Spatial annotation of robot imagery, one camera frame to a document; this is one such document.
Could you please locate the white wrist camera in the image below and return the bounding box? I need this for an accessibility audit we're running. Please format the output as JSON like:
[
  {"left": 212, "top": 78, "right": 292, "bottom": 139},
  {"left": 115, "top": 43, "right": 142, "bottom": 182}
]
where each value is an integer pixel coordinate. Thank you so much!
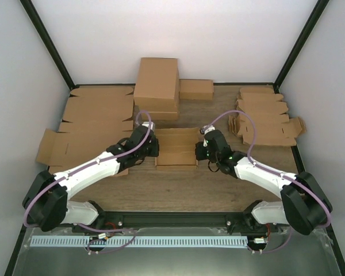
[
  {"left": 200, "top": 125, "right": 215, "bottom": 135},
  {"left": 141, "top": 121, "right": 155, "bottom": 132}
]

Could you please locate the left black frame post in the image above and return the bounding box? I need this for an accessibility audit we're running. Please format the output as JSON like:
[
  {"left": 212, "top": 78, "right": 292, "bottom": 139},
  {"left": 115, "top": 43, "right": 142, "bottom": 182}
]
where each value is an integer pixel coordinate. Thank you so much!
[{"left": 20, "top": 0, "right": 76, "bottom": 91}]

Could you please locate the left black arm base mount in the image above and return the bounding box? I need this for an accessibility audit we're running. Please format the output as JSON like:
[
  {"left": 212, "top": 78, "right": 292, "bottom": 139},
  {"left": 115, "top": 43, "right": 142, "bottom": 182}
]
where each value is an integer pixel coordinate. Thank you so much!
[{"left": 71, "top": 201, "right": 122, "bottom": 235}]

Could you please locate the black aluminium frame rail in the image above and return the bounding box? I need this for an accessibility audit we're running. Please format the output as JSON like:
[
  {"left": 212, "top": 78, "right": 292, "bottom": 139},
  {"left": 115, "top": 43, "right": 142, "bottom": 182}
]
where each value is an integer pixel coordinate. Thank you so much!
[{"left": 25, "top": 211, "right": 330, "bottom": 231}]

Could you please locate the small folded cardboard box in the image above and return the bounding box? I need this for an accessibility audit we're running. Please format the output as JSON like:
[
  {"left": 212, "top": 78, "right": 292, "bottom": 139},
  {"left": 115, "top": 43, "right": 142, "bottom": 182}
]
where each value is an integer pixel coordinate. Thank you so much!
[{"left": 179, "top": 79, "right": 214, "bottom": 101}]

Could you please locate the right black frame post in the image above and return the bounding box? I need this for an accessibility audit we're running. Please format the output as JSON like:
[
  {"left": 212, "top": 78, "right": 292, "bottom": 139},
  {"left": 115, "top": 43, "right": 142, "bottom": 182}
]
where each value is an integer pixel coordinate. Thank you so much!
[{"left": 274, "top": 0, "right": 329, "bottom": 90}]

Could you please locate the large folded cardboard box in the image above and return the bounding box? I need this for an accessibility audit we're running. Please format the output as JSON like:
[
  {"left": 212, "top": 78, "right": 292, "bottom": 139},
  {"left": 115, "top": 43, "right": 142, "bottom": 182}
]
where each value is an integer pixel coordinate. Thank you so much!
[{"left": 134, "top": 57, "right": 179, "bottom": 112}]

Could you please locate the small cardboard box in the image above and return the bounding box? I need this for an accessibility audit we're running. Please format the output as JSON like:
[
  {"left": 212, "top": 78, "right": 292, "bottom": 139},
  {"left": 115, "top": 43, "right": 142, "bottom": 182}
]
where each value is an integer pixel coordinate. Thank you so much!
[
  {"left": 155, "top": 128, "right": 199, "bottom": 171},
  {"left": 179, "top": 79, "right": 214, "bottom": 101}
]

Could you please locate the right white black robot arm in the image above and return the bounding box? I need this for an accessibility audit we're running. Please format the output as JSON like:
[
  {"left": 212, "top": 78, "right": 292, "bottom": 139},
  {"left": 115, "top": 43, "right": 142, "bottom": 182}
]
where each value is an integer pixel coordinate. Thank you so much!
[{"left": 195, "top": 127, "right": 332, "bottom": 235}]

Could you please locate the large flat cardboard blank front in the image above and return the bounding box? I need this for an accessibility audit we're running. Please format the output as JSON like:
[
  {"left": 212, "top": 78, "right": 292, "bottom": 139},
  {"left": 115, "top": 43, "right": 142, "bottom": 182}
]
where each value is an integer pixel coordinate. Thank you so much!
[{"left": 36, "top": 127, "right": 132, "bottom": 174}]

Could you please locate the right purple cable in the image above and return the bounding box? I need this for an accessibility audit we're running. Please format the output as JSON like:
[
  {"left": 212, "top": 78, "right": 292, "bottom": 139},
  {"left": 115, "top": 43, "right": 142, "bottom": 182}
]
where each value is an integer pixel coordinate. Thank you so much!
[{"left": 202, "top": 110, "right": 334, "bottom": 255}]

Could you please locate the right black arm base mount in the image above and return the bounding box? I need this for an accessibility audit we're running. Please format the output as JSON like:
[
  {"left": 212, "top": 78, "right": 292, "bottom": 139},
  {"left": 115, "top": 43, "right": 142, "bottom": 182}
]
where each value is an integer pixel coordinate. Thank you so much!
[{"left": 225, "top": 200, "right": 268, "bottom": 236}]

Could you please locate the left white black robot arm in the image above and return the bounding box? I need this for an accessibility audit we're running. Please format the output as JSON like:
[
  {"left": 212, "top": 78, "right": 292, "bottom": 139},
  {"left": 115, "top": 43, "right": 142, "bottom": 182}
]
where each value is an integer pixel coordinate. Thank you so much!
[{"left": 22, "top": 122, "right": 159, "bottom": 232}]

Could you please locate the large flat cardboard blank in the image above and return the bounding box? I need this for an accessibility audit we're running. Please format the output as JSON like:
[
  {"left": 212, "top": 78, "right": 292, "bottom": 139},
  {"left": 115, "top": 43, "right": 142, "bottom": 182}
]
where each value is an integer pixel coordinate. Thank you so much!
[
  {"left": 59, "top": 86, "right": 134, "bottom": 133},
  {"left": 36, "top": 127, "right": 132, "bottom": 174}
]

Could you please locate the stack of small cardboard blanks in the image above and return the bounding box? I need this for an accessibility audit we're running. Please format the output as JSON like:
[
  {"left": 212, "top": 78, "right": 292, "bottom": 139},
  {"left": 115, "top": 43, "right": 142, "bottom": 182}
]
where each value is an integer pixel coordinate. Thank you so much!
[{"left": 228, "top": 87, "right": 306, "bottom": 147}]

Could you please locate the light blue slotted cable duct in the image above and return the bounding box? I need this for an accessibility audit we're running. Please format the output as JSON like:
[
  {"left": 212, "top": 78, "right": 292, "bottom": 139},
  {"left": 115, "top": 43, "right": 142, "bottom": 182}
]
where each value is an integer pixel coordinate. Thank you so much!
[{"left": 29, "top": 235, "right": 248, "bottom": 249}]

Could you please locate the black frame post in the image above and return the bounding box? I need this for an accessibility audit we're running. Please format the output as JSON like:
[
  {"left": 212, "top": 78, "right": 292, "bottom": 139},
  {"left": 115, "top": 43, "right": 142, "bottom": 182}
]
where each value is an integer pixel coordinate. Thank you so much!
[
  {"left": 20, "top": 0, "right": 76, "bottom": 91},
  {"left": 274, "top": 0, "right": 329, "bottom": 90}
]

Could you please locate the large flat cardboard blank back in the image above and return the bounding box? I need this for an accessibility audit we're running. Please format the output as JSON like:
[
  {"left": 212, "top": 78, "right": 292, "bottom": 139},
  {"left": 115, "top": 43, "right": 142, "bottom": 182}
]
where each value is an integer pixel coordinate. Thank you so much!
[{"left": 59, "top": 86, "right": 134, "bottom": 133}]

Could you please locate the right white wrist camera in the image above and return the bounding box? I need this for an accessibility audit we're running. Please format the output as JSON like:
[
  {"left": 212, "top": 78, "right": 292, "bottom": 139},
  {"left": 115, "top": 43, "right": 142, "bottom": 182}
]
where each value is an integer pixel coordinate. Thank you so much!
[{"left": 200, "top": 125, "right": 215, "bottom": 135}]

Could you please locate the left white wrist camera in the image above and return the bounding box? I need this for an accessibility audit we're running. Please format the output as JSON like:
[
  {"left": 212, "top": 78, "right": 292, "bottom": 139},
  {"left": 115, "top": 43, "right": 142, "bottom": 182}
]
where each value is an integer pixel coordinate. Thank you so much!
[{"left": 141, "top": 121, "right": 155, "bottom": 132}]

